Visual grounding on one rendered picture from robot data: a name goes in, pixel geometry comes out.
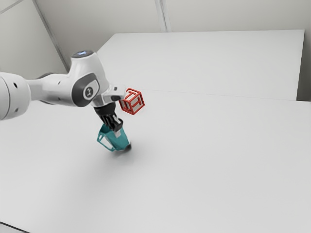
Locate teal faceted mug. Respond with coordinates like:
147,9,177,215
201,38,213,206
97,123,132,152

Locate red letter block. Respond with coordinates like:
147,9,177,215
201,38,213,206
119,87,145,114

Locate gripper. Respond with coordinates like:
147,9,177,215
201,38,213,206
93,102,124,138

